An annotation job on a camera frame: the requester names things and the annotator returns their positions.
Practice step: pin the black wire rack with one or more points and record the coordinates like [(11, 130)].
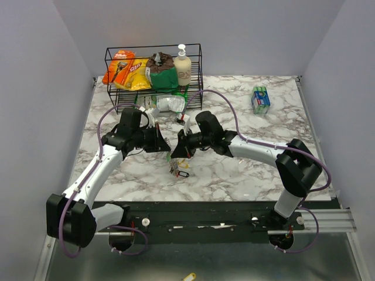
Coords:
[(122, 98)]

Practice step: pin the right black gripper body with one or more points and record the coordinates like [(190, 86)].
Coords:
[(194, 140)]

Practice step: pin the green white snack bag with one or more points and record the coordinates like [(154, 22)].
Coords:
[(174, 101)]

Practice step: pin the orange razor package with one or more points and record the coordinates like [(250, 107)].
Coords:
[(119, 68)]

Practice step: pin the green brown bag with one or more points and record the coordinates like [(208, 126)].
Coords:
[(161, 72)]

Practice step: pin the aluminium rail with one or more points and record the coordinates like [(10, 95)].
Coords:
[(329, 220)]

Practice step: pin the cream soap pump bottle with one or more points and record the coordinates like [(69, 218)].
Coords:
[(183, 66)]

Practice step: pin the yellow tag on floor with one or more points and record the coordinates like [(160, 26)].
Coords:
[(190, 277)]

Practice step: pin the yellow key tag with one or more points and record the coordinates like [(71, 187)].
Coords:
[(183, 164)]

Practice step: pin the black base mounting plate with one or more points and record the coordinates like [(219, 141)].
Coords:
[(206, 222)]

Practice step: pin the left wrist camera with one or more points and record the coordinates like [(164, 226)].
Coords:
[(148, 117)]

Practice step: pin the black key tag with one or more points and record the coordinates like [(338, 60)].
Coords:
[(183, 174)]

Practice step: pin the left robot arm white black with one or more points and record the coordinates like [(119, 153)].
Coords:
[(71, 217)]

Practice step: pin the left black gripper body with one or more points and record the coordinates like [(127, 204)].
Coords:
[(145, 138)]

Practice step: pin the yellow chips bag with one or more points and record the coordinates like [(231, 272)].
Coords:
[(133, 77)]

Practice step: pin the blue green sponge pack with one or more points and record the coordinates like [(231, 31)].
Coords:
[(260, 100)]

